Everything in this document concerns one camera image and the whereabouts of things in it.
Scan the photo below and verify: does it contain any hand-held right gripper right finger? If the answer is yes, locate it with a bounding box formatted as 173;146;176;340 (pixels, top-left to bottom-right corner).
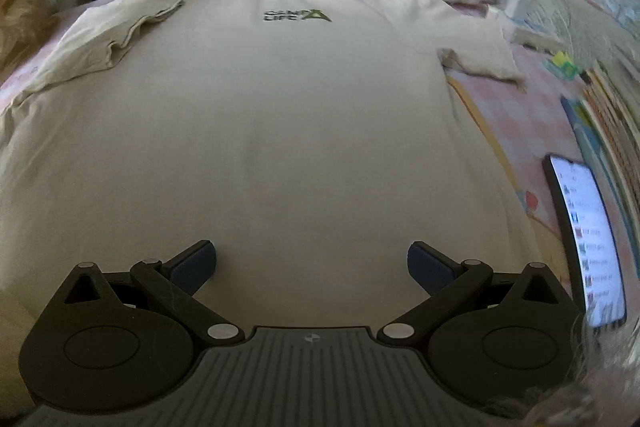
376;241;576;348

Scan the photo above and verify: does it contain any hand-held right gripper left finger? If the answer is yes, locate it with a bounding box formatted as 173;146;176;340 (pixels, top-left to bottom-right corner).
50;239;246;348

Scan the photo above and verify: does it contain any beige t-shirt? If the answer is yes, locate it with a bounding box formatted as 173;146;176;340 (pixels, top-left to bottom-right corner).
0;0;576;413

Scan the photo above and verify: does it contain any smartphone with lit screen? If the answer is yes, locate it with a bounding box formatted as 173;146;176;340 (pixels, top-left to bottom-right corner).
542;153;628;330

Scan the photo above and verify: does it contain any blue book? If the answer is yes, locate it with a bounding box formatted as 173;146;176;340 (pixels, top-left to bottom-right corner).
560;96;598;160

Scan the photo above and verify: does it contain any yellow green eraser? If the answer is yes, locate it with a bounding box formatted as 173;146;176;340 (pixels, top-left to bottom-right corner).
547;52;581;80

